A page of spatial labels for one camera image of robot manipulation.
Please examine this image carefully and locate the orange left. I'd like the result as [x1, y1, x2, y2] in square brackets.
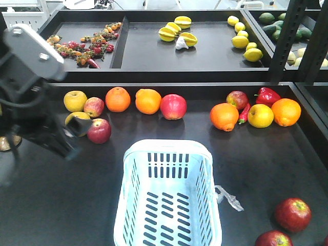
[210, 102, 239, 132]

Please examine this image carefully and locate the light blue plastic basket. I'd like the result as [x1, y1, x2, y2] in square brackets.
[113, 139, 222, 245]

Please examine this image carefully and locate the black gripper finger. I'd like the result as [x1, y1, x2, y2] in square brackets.
[68, 116, 92, 137]

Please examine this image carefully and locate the black wooden produce stand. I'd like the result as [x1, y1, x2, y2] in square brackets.
[1, 10, 327, 245]

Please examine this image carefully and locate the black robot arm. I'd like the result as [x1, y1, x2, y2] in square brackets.
[1, 24, 92, 187]

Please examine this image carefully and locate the red bell pepper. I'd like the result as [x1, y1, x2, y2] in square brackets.
[254, 87, 281, 108]

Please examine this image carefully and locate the small red yellow apple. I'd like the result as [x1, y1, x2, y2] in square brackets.
[83, 97, 105, 118]

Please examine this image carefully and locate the orange right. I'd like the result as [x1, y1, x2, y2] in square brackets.
[271, 98, 301, 127]

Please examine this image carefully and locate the yellow green apple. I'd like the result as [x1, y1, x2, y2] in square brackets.
[64, 91, 88, 112]

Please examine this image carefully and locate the red apple back row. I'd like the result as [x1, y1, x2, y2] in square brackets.
[160, 94, 187, 120]

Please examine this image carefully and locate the orange back row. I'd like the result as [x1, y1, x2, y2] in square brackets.
[135, 89, 162, 115]

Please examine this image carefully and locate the yellow starfruit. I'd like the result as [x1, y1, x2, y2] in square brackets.
[174, 16, 192, 29]

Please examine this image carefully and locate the dark red yellow apple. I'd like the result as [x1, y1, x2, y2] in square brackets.
[226, 90, 249, 110]

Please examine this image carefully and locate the white garlic bulb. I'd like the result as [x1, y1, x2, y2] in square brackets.
[175, 36, 189, 50]

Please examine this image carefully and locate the clear plastic wrap strip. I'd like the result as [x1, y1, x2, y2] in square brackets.
[214, 185, 244, 212]

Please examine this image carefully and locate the brown mushroom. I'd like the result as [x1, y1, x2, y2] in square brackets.
[1, 135, 22, 151]

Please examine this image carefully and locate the dark red apple front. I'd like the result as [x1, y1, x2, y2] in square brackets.
[274, 198, 312, 233]

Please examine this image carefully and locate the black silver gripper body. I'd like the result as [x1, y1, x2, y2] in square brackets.
[1, 24, 80, 160]

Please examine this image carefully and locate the red chilli pepper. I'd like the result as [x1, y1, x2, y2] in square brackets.
[238, 103, 251, 125]

